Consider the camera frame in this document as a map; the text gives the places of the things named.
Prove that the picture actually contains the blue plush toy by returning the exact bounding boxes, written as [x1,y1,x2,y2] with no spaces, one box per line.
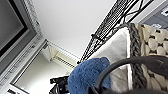
[67,56,112,94]

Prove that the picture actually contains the white ceiling vent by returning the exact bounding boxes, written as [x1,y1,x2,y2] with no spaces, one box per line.
[49,53,77,70]

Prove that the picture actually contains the grey framed ceiling panel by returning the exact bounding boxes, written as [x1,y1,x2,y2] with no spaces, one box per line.
[0,0,46,91]

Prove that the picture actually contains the black wire shelf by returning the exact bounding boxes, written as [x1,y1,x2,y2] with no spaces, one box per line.
[77,0,158,64]

